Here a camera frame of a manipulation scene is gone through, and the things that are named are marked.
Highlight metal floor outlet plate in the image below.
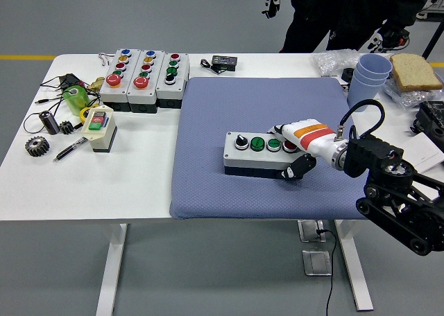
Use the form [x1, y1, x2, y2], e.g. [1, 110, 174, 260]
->
[297, 220, 329, 243]
[301, 249, 333, 277]

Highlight blue-grey quilted mat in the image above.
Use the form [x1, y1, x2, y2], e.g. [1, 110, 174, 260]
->
[169, 76, 382, 221]

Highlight person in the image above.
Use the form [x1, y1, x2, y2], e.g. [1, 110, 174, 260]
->
[279, 0, 429, 53]

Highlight black digital meter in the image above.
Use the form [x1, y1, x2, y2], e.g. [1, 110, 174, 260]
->
[200, 55, 239, 75]

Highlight four-button control box with knob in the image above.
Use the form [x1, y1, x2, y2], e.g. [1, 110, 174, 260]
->
[223, 131, 302, 180]
[155, 52, 191, 109]

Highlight black silver pen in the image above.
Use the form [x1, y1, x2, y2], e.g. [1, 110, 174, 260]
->
[52, 137, 88, 163]

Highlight black module with wires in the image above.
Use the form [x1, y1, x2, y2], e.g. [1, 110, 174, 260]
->
[57, 73, 86, 90]

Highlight white labelled paper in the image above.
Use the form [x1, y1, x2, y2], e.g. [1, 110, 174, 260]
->
[318, 73, 351, 88]

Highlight clear bag of metal nuts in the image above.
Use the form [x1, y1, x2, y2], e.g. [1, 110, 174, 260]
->
[383, 76, 444, 109]

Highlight grey metal frame equipment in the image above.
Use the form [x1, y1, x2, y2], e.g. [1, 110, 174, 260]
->
[414, 0, 444, 21]

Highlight black capacitor cylinder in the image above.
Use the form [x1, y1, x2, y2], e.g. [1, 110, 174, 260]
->
[38, 110, 60, 136]

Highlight large grey steel gear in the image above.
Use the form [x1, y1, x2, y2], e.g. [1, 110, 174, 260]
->
[24, 137, 51, 157]

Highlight person's left gloved hand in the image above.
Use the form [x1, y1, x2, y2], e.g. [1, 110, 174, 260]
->
[366, 26, 412, 53]

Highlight cream red-green switch box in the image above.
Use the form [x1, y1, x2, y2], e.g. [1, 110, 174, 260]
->
[82, 104, 118, 154]

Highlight white table leg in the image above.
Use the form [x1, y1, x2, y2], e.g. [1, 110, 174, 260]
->
[95, 223, 128, 316]
[334, 220, 375, 312]

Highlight slice of bread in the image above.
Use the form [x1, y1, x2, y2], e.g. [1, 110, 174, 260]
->
[388, 53, 443, 91]

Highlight black mechanical device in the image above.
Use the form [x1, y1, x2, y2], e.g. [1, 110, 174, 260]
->
[412, 100, 444, 137]

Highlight yellow tape roll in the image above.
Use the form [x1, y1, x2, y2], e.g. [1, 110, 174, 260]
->
[79, 104, 101, 125]

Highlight thin black wire with plug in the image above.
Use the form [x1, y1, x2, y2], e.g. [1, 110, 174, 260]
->
[22, 96, 67, 134]

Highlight clear bubble wrap bag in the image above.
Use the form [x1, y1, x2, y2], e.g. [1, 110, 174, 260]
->
[311, 49, 360, 78]

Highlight black floor power cable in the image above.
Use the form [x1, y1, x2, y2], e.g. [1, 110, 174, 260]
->
[317, 228, 338, 316]

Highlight five-button box with emergency stop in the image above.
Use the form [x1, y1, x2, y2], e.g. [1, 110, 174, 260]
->
[126, 49, 166, 115]
[99, 49, 142, 113]

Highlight green cylinder roll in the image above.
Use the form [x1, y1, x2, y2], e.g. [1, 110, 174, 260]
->
[62, 85, 90, 116]

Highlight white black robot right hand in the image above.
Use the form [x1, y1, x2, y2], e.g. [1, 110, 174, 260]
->
[266, 121, 339, 181]

